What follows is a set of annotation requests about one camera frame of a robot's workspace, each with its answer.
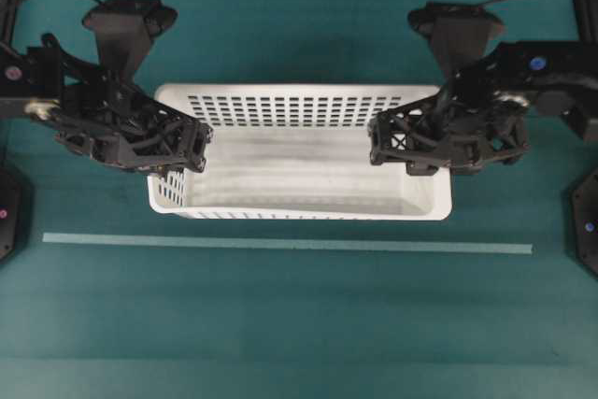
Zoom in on white perforated plastic basket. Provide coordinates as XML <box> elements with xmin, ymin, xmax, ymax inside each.
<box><xmin>148</xmin><ymin>84</ymin><xmax>452</xmax><ymax>221</ymax></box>

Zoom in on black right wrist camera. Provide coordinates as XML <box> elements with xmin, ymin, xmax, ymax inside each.
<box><xmin>407</xmin><ymin>2</ymin><xmax>505</xmax><ymax>79</ymax></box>

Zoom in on light green tape strip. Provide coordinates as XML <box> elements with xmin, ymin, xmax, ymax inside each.
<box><xmin>42</xmin><ymin>233</ymin><xmax>533</xmax><ymax>256</ymax></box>

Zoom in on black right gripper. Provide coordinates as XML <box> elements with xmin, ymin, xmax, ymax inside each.
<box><xmin>367</xmin><ymin>66</ymin><xmax>531</xmax><ymax>177</ymax></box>

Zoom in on black left frame post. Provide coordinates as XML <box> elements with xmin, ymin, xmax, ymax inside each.
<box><xmin>0</xmin><ymin>0</ymin><xmax>18</xmax><ymax>47</ymax></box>

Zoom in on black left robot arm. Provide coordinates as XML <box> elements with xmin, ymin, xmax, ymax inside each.
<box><xmin>1</xmin><ymin>34</ymin><xmax>213</xmax><ymax>177</ymax></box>

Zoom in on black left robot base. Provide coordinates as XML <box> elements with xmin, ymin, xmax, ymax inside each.
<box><xmin>1</xmin><ymin>164</ymin><xmax>35</xmax><ymax>265</ymax></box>

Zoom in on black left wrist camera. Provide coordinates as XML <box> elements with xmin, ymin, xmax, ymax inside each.
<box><xmin>82</xmin><ymin>0</ymin><xmax>178</xmax><ymax>81</ymax></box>

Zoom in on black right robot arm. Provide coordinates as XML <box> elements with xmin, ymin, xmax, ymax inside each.
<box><xmin>368</xmin><ymin>41</ymin><xmax>597</xmax><ymax>177</ymax></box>

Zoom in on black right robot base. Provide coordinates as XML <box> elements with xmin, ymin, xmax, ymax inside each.
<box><xmin>565</xmin><ymin>168</ymin><xmax>597</xmax><ymax>280</ymax></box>

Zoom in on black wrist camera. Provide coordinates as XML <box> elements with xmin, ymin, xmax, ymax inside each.
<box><xmin>82</xmin><ymin>0</ymin><xmax>178</xmax><ymax>81</ymax></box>
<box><xmin>407</xmin><ymin>2</ymin><xmax>505</xmax><ymax>79</ymax></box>

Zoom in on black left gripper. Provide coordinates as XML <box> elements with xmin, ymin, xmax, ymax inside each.
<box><xmin>41</xmin><ymin>33</ymin><xmax>214</xmax><ymax>174</ymax></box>

